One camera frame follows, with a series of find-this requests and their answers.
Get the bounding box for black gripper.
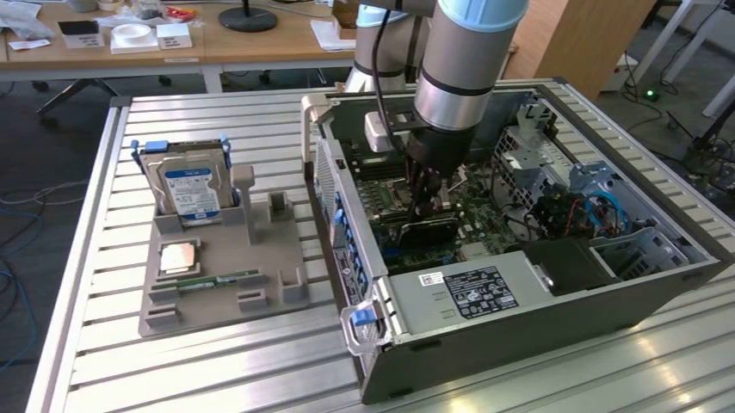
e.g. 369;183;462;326
400;126;476;173

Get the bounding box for graphics card with metal bracket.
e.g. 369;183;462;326
395;213;463;250

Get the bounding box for CPU socket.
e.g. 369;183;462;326
384;176;416;213

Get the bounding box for perforated silver drive cage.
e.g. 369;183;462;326
496;96;576;203

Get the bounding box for green motherboard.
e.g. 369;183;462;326
343;145;518;276

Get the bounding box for RAM stick with white label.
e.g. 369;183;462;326
376;209;414;228

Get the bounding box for white papers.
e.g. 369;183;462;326
309;18;360;53

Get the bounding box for wooden cabinet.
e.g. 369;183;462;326
499;0;659;100

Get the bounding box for black rating label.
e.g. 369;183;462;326
442;265;522;320

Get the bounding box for black fan shroud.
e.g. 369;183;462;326
519;238;624;298

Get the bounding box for brown cardboard box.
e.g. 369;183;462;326
332;0;364;29

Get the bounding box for grey power supply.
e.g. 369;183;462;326
381;251;552;336

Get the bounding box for white device with red button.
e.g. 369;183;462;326
610;53;642;94

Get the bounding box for silver disk bay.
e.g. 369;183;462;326
567;161;694;279

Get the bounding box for grey parts rack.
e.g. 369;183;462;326
136;165;315;340

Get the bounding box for hard disk in blue caddy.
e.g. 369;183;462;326
128;134;232;227

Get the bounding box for black round lamp base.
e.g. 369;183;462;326
217;0;279;33

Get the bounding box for black stand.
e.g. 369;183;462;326
664;97;735;174

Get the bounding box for open grey PC case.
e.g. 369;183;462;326
301;77;723;405

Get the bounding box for green RAM stick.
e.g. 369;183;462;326
149;269;260;291

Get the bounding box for silver CPU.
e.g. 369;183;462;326
157;243;196;274

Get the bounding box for plain white box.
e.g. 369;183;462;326
155;22;192;50

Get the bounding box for white tape roll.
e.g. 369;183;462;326
108;22;161;56

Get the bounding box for wooden desk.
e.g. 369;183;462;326
0;0;522;83

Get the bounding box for white box with black top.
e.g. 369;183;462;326
56;20;107;50

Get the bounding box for white card with red print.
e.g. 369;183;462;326
7;38;53;52

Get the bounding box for clear plastic bag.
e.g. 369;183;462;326
0;2;56;40

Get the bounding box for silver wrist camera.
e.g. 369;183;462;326
364;111;416;154

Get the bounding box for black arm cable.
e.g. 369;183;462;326
371;0;404;148

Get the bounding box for red wire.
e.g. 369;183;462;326
564;200;582;236

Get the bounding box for blue wire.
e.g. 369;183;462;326
584;188;632;236

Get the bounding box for blue case handle latch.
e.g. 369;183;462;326
351;309;376;333

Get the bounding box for white table frame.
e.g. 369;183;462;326
623;0;735;118

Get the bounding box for white floor cable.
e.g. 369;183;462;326
0;182;92;207

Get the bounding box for blue floor cable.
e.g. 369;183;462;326
0;205;43;372

